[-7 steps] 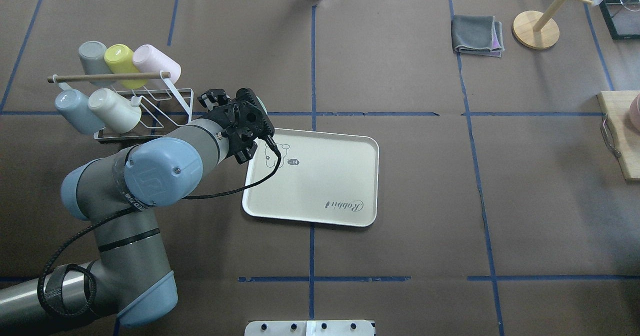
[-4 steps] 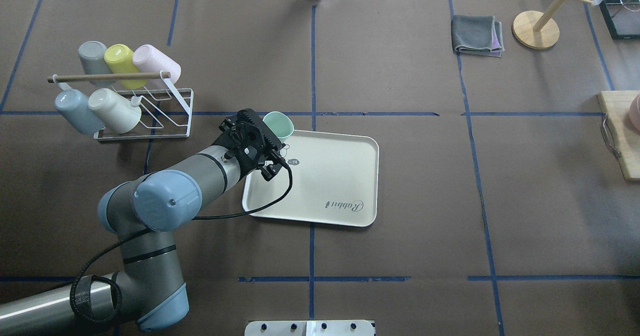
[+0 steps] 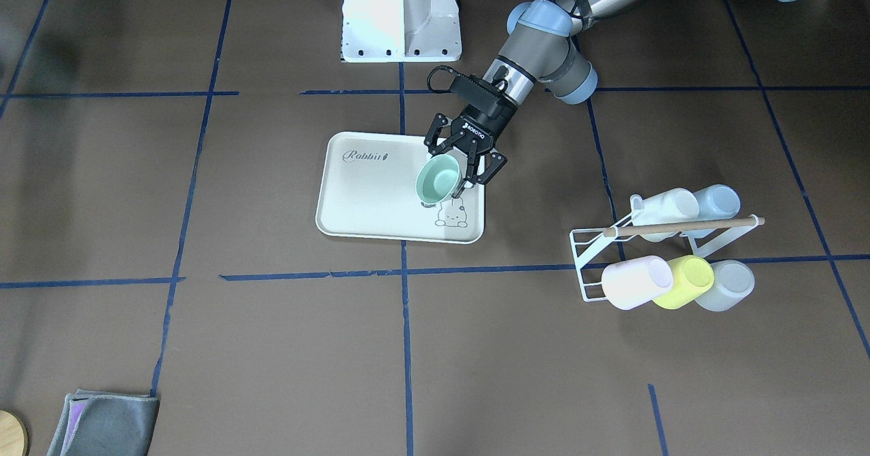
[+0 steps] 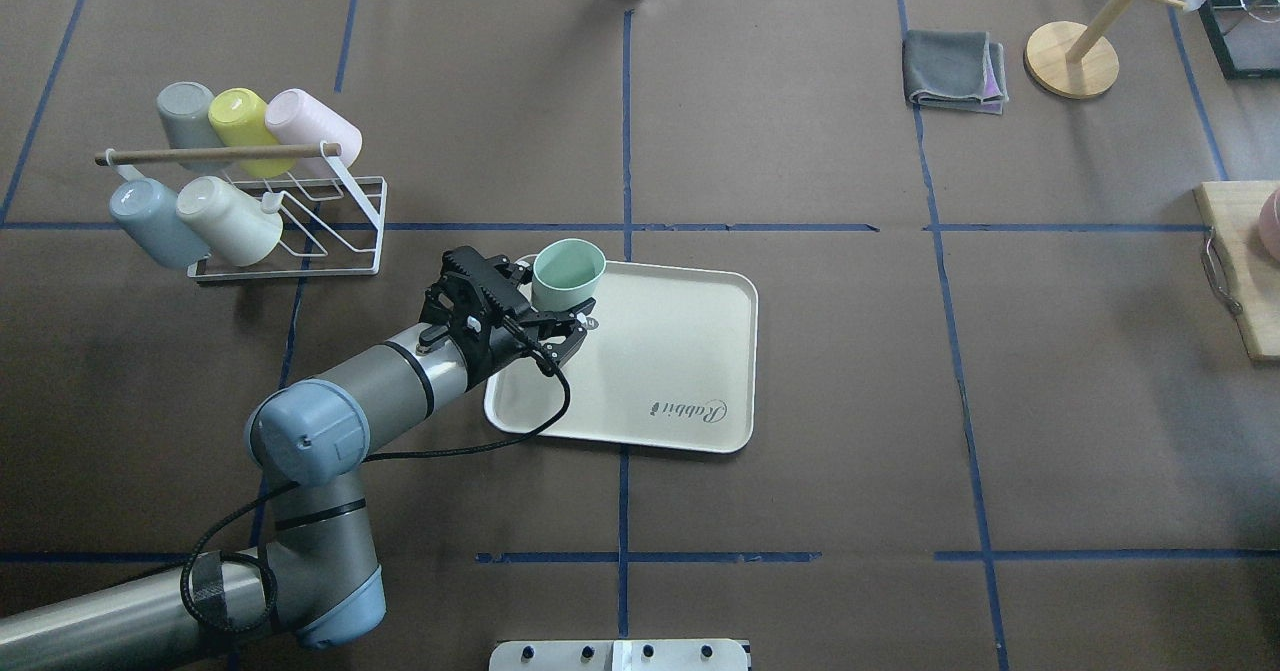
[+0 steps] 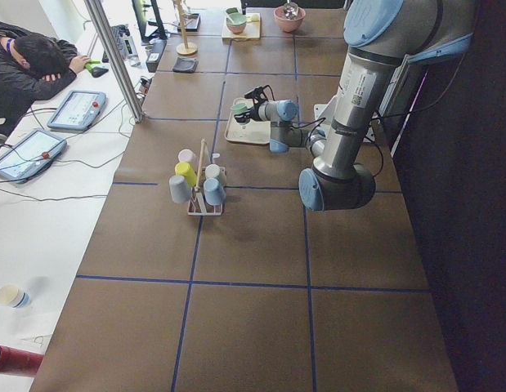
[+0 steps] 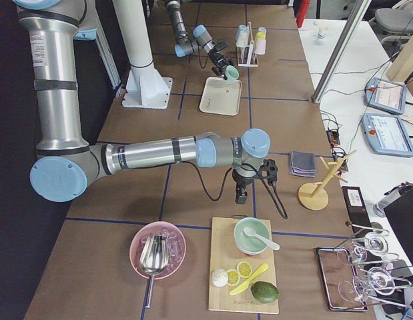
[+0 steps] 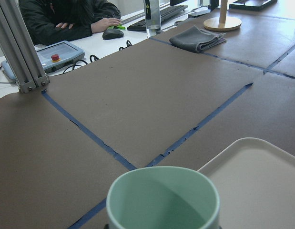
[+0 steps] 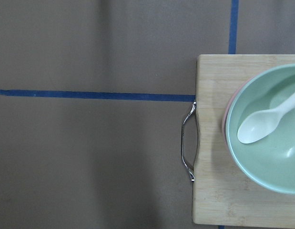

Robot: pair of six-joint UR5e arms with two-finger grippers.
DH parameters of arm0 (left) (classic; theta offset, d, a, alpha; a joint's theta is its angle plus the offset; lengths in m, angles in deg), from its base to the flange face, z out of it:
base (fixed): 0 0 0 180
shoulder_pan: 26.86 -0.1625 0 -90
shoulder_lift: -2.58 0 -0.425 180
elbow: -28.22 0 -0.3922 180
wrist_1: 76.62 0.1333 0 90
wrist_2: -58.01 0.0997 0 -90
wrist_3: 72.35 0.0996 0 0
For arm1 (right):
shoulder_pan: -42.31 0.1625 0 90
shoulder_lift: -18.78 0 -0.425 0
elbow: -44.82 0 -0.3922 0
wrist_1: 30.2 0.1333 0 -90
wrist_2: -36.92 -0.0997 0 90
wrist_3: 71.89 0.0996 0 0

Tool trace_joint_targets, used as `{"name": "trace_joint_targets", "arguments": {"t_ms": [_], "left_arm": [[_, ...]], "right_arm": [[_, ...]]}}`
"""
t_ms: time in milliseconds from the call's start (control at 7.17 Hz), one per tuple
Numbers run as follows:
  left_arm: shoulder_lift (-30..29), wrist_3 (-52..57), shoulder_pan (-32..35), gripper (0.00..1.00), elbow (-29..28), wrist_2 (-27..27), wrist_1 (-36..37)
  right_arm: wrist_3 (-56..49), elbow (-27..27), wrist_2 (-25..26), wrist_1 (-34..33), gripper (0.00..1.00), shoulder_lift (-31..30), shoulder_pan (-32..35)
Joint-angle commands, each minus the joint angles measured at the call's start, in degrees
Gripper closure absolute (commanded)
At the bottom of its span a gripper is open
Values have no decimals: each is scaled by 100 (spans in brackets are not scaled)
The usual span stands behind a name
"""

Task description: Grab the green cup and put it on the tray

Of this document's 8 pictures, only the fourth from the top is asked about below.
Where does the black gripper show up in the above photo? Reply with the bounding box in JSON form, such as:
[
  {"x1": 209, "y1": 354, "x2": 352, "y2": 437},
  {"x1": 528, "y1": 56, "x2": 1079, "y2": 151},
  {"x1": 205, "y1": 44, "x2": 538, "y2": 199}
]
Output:
[{"x1": 440, "y1": 256, "x2": 598, "y2": 382}]

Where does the green cup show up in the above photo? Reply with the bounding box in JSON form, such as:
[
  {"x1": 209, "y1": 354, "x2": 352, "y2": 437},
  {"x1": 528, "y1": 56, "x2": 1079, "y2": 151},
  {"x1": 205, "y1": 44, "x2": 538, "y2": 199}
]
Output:
[{"x1": 531, "y1": 238, "x2": 608, "y2": 312}]

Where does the beige rabbit tray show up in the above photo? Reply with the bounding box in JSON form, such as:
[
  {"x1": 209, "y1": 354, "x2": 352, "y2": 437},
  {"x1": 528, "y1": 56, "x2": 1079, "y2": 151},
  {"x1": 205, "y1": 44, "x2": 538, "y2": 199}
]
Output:
[{"x1": 547, "y1": 261, "x2": 759, "y2": 455}]

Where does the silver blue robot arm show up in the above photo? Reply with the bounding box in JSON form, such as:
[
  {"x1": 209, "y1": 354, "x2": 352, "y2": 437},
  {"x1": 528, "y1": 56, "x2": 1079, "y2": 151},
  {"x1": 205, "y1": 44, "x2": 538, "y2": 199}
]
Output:
[{"x1": 3, "y1": 246, "x2": 600, "y2": 670}]

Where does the cream cup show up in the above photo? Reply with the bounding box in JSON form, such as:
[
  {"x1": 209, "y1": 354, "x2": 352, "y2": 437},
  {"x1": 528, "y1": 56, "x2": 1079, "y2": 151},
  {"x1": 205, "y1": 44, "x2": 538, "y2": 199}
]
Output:
[{"x1": 175, "y1": 175, "x2": 283, "y2": 268}]

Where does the pink cup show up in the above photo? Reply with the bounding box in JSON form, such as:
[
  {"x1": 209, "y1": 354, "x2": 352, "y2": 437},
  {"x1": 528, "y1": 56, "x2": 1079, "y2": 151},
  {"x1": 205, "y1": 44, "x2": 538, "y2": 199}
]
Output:
[{"x1": 265, "y1": 88, "x2": 364, "y2": 169}]

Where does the yellow cup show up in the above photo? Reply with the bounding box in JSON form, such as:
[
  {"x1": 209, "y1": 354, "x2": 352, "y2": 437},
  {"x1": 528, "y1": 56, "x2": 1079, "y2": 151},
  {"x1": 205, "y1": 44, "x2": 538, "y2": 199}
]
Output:
[{"x1": 207, "y1": 87, "x2": 296, "y2": 178}]

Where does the blue cup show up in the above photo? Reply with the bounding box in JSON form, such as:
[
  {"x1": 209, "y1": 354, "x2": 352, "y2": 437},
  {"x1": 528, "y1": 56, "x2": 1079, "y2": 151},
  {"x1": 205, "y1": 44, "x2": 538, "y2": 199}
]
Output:
[{"x1": 108, "y1": 175, "x2": 211, "y2": 269}]

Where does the grey cup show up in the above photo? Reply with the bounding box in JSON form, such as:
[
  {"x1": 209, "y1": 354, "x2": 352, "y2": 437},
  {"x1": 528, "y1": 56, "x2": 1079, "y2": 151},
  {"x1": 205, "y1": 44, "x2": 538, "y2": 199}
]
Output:
[{"x1": 155, "y1": 79, "x2": 225, "y2": 150}]

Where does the folded grey cloth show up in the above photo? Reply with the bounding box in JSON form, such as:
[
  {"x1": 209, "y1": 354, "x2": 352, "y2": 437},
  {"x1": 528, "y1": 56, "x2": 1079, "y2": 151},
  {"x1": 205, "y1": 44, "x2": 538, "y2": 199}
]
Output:
[{"x1": 902, "y1": 29, "x2": 1010, "y2": 115}]

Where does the wooden mug tree stand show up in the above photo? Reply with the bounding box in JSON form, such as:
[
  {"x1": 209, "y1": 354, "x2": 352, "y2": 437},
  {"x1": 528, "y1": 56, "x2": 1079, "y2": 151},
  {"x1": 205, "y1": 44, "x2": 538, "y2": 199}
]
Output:
[{"x1": 1023, "y1": 0, "x2": 1188, "y2": 100}]

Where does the wooden cutting board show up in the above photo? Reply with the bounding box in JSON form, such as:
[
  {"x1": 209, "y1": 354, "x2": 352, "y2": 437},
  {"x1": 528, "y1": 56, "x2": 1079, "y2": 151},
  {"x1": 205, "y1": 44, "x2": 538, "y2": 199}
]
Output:
[{"x1": 1194, "y1": 181, "x2": 1279, "y2": 362}]

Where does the pink bowl with ice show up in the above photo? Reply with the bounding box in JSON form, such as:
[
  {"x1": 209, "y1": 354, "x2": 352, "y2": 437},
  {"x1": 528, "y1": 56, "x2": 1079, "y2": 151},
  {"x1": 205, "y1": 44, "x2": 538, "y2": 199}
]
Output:
[{"x1": 1256, "y1": 184, "x2": 1280, "y2": 263}]

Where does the white wire cup rack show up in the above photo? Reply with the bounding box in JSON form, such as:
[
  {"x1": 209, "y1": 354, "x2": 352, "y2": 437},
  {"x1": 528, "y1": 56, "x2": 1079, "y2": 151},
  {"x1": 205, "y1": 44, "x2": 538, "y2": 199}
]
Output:
[{"x1": 93, "y1": 143, "x2": 387, "y2": 284}]

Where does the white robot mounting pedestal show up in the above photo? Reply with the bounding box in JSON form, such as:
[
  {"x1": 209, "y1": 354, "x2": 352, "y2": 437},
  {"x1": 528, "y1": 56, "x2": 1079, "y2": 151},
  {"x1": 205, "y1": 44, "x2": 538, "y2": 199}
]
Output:
[{"x1": 488, "y1": 638, "x2": 753, "y2": 670}]

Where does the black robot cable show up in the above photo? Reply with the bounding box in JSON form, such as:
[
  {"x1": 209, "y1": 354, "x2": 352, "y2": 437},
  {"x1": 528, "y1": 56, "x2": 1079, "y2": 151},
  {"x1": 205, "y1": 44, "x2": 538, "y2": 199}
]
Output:
[{"x1": 180, "y1": 346, "x2": 573, "y2": 636}]

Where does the metal board handle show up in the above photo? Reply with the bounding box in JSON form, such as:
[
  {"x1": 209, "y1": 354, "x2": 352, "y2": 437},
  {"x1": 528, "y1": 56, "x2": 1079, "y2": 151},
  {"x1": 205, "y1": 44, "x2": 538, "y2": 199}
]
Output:
[{"x1": 1199, "y1": 225, "x2": 1243, "y2": 318}]

